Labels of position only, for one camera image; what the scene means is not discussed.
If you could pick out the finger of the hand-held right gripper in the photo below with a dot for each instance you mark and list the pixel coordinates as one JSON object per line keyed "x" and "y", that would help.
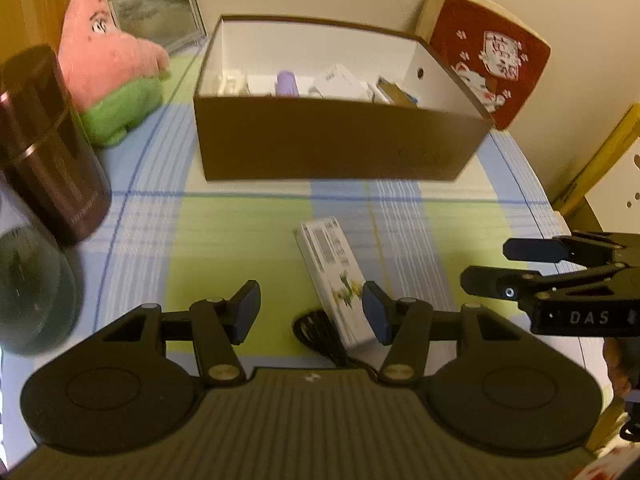
{"x": 525, "y": 250}
{"x": 485, "y": 282}

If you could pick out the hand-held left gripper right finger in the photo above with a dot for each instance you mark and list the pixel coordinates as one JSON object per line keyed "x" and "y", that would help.
{"x": 375, "y": 315}

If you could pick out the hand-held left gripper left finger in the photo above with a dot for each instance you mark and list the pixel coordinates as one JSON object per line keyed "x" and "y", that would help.
{"x": 247, "y": 310}

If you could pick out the white carton with green figure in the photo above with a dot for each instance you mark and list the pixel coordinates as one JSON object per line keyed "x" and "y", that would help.
{"x": 332, "y": 260}

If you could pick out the brown cardboard box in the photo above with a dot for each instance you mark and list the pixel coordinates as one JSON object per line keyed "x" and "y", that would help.
{"x": 325, "y": 140}

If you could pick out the white plastic piece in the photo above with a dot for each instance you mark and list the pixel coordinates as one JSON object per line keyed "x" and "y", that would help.
{"x": 340, "y": 82}

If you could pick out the person's right hand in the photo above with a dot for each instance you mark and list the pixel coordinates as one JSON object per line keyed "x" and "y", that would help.
{"x": 614, "y": 367}

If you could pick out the plaid tablecloth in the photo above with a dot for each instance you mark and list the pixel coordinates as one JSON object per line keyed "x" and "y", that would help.
{"x": 225, "y": 240}

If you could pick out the white panel with yellow edge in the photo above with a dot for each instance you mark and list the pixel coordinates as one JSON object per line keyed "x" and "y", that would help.
{"x": 625, "y": 185}

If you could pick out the yellow blue small box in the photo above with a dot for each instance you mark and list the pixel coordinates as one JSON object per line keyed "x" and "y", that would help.
{"x": 395, "y": 92}

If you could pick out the dark glass jar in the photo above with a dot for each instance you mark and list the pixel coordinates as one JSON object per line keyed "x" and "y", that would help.
{"x": 30, "y": 290}

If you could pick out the white slotted object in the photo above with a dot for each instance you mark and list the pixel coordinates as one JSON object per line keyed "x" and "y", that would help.
{"x": 232, "y": 84}

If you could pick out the purple cylindrical object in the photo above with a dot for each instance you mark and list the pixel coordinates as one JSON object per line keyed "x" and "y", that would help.
{"x": 287, "y": 84}

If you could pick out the red cat print cushion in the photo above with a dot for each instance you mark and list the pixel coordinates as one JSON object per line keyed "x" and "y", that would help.
{"x": 465, "y": 25}

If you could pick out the brown metal thermos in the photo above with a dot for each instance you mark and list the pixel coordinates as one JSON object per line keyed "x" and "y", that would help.
{"x": 55, "y": 160}

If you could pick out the pink starfish plush toy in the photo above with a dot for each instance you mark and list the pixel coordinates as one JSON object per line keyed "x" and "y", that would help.
{"x": 100, "y": 50}

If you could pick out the framed picture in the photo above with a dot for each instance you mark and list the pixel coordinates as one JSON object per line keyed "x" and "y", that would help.
{"x": 155, "y": 10}

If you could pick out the brown wooden panel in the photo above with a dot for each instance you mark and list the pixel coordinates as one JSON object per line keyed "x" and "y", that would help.
{"x": 30, "y": 0}

